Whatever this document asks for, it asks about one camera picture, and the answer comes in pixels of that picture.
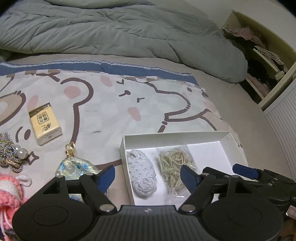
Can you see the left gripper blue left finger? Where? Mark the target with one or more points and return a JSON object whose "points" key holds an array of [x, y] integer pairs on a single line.
{"points": [[105, 178]]}

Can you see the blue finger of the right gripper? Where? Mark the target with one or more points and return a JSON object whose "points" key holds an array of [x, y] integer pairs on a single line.
{"points": [[245, 171]]}

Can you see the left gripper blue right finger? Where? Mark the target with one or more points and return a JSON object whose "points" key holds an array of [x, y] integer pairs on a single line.
{"points": [[190, 178]]}

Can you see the blue floral silk pouch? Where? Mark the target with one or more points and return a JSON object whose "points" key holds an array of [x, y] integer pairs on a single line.
{"points": [[72, 167]]}

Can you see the pink crochet doll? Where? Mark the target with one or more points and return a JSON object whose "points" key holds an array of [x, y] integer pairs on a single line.
{"points": [[12, 197]]}

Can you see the bag of beige rubber bands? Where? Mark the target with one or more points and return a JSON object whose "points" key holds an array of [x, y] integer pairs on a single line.
{"points": [[171, 159]]}

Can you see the white shallow cardboard box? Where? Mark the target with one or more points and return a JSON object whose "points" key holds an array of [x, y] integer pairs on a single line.
{"points": [[152, 162]]}

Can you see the white yarn ball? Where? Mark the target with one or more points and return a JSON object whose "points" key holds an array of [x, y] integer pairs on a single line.
{"points": [[142, 173]]}

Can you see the white slatted wardrobe door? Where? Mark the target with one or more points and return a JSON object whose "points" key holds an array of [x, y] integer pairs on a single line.
{"points": [[281, 117]]}

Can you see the cartoon bear printed cloth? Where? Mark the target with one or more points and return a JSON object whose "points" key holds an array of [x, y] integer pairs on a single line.
{"points": [[95, 110]]}

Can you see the yellow tissue packet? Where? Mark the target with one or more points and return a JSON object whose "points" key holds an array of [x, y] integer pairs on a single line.
{"points": [[44, 123]]}

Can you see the cream open wardrobe shelf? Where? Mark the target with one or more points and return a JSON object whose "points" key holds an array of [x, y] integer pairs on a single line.
{"points": [[275, 44]]}

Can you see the pile of folded clothes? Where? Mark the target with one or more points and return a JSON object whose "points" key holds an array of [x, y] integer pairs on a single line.
{"points": [[265, 68]]}

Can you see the grey quilted duvet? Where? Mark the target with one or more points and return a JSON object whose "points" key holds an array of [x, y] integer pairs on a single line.
{"points": [[122, 28]]}

